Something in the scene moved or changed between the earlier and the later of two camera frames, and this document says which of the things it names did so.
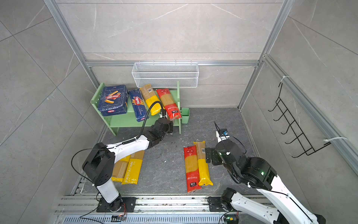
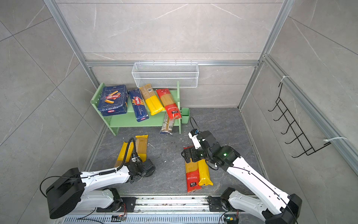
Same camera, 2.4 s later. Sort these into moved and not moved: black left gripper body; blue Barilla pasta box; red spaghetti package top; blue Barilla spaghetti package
Moved: black left gripper body
Not moved: red spaghetti package top; blue Barilla pasta box; blue Barilla spaghetti package
